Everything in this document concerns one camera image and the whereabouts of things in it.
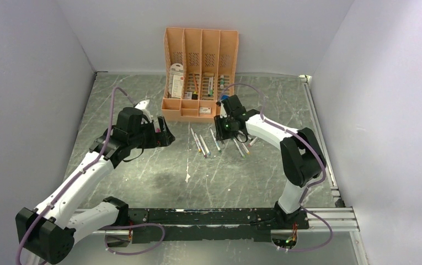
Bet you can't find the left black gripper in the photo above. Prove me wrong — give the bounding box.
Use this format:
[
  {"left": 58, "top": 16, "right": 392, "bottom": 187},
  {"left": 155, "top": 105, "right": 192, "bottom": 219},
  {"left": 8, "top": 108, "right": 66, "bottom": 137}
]
[{"left": 129, "top": 115, "right": 175, "bottom": 149}]

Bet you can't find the green tip pen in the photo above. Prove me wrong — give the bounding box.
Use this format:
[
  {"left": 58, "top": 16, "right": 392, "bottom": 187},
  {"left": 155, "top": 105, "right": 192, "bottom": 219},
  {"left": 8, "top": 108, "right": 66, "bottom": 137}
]
[{"left": 233, "top": 138, "right": 245, "bottom": 158}]

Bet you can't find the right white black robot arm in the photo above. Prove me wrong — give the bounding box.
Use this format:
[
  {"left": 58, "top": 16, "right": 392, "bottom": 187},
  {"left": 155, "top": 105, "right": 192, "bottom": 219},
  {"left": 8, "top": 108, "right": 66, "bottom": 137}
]
[{"left": 214, "top": 95, "right": 326, "bottom": 229}]

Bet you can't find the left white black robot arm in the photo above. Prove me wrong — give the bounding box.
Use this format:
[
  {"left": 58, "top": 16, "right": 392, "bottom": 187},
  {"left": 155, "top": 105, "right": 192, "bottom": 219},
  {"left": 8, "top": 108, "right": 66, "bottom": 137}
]
[{"left": 15, "top": 107, "right": 175, "bottom": 264}]

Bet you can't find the mint cap yellow tip pen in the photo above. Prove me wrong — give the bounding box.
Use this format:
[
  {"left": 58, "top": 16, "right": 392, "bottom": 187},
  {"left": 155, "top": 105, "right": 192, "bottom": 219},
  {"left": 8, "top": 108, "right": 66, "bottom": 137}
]
[{"left": 239, "top": 142, "right": 250, "bottom": 155}]

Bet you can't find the blue cap pink tip pen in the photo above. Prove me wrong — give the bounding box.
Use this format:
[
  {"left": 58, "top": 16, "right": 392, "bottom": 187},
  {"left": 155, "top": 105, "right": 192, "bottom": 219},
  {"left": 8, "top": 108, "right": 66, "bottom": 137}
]
[{"left": 248, "top": 137, "right": 259, "bottom": 147}]

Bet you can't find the small white box in organizer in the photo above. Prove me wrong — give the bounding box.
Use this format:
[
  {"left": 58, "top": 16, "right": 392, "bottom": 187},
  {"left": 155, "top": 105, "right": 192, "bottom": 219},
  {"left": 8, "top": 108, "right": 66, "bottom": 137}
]
[{"left": 199, "top": 107, "right": 212, "bottom": 114}]

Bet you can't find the white packet in organizer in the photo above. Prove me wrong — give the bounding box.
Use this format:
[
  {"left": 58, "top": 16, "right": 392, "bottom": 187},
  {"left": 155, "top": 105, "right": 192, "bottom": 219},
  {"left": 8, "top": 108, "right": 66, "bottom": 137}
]
[{"left": 168, "top": 63, "right": 184, "bottom": 98}]

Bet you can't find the orange desk organizer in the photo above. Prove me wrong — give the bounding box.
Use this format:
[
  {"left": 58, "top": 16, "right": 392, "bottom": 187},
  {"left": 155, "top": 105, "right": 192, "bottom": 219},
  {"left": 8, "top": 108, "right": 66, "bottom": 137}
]
[{"left": 162, "top": 27, "right": 239, "bottom": 123}]

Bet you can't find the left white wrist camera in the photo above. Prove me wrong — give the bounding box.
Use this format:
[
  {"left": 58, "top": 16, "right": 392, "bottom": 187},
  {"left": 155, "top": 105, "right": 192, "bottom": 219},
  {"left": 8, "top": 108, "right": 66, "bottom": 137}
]
[{"left": 134, "top": 99, "right": 153, "bottom": 122}]

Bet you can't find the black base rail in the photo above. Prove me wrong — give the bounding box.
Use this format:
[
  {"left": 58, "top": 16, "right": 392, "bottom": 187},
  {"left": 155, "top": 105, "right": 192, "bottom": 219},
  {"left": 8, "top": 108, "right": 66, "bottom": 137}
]
[{"left": 93, "top": 206, "right": 310, "bottom": 245}]

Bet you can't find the aluminium frame rail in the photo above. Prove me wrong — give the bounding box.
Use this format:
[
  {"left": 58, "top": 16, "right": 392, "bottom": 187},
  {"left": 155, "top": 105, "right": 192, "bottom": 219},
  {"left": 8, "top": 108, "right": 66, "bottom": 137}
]
[{"left": 299, "top": 75, "right": 360, "bottom": 232}]

